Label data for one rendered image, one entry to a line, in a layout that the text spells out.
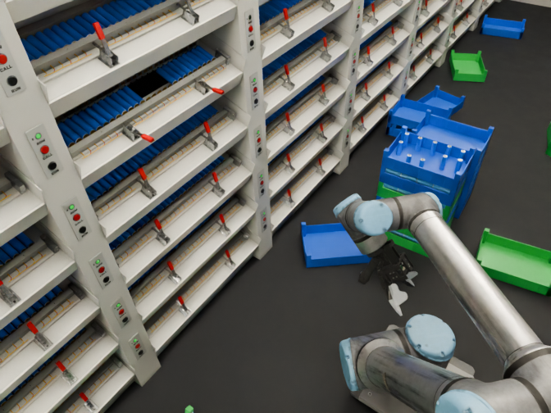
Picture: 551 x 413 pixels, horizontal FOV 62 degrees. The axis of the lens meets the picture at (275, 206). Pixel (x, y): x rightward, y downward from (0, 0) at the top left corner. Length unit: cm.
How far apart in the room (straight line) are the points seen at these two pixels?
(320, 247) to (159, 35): 122
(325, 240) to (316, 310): 37
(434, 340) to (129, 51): 113
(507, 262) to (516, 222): 27
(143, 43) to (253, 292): 113
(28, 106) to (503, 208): 207
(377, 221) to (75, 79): 78
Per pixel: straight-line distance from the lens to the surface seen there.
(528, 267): 225
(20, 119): 104
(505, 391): 93
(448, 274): 114
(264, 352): 180
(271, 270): 202
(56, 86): 109
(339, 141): 235
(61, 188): 114
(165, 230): 152
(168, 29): 126
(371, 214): 121
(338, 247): 210
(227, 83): 143
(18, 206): 114
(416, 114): 285
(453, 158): 201
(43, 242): 127
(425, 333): 148
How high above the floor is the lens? 158
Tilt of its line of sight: 44 degrees down
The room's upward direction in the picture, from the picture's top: 3 degrees counter-clockwise
